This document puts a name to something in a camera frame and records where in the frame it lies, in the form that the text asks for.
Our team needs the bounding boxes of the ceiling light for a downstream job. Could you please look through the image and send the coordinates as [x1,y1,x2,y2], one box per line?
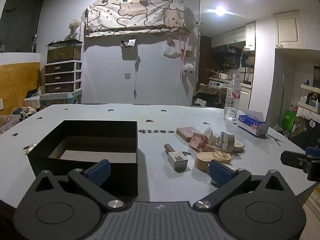
[214,5,228,17]

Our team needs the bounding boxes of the clear water bottle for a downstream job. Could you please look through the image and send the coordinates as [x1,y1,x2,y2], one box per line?
[224,74,242,121]

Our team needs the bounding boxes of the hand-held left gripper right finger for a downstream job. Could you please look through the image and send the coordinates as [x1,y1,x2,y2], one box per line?
[192,159,293,210]

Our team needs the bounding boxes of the white kitchen cabinets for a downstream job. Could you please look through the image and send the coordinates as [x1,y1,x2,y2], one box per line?
[211,21,256,52]

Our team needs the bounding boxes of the grey hanging toy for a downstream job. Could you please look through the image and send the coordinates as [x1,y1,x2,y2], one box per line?
[134,56,142,98]

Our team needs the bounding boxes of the pink square compact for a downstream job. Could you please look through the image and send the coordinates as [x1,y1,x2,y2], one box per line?
[176,127,200,143]

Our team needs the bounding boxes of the white wall cabinet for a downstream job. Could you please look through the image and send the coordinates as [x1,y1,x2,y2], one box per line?
[273,10,304,49]

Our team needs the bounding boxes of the printed cartoon cloth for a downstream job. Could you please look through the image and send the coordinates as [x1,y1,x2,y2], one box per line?
[84,0,187,38]

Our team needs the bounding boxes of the green bag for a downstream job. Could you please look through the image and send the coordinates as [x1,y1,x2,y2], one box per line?
[281,109,298,133]

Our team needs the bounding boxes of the white washing machine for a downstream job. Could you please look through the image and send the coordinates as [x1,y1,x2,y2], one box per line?
[208,78,228,88]

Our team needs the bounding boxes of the oval wooden box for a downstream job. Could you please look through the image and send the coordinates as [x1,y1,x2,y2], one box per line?
[195,151,232,175]

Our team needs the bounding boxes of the wooden wall panel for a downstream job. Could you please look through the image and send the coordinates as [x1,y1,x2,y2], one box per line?
[0,61,41,117]

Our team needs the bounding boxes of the white drawer unit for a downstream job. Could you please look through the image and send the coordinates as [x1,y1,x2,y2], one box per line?
[45,61,83,94]

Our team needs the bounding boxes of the white hanging bag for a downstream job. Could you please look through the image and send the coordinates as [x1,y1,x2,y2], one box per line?
[163,43,181,59]

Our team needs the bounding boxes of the glass fish tank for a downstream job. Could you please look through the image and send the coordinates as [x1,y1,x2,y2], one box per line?
[47,39,83,64]

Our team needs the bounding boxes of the white appliance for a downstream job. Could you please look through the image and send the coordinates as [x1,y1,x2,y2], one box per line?
[24,96,41,112]

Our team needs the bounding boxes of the floral tissue box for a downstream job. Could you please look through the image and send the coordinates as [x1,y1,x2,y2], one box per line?
[237,109,270,137]

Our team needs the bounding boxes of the round beige jar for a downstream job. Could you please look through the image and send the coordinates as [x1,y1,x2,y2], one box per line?
[232,140,246,153]

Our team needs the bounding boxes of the pink hanging sticks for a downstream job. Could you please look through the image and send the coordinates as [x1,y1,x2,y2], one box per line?
[178,33,191,79]

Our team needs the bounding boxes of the chair with brown cloth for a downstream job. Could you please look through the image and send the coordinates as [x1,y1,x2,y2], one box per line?
[193,83,227,108]

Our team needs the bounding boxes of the translucent tape strip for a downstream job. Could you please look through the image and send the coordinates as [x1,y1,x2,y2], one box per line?
[25,143,38,155]

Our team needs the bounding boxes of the white cup-shaped lid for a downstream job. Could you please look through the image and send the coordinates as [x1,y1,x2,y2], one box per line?
[202,127,215,141]

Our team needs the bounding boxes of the pink cosmetic bottle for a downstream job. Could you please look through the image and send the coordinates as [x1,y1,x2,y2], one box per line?
[188,132,209,153]

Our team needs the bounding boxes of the dried flower bouquet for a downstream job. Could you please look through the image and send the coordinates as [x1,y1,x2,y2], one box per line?
[65,19,81,41]

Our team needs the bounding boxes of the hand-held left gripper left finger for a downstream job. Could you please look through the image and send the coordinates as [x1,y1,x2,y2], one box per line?
[32,159,125,209]

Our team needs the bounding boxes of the clear plastic bin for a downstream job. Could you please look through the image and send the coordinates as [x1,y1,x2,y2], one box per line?
[0,115,22,134]

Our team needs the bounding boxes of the dark window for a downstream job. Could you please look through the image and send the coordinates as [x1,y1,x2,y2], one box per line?
[0,0,45,53]

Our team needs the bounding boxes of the metal hair clips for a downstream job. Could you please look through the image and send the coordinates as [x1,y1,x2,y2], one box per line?
[267,133,284,146]

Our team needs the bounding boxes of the black cardboard box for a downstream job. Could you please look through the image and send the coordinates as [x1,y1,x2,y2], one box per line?
[27,120,139,197]

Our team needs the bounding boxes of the pile of plush toys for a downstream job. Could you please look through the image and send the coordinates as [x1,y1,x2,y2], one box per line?
[12,106,38,117]

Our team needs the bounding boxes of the small wall shelf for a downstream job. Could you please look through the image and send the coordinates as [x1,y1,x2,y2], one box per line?
[120,39,137,49]

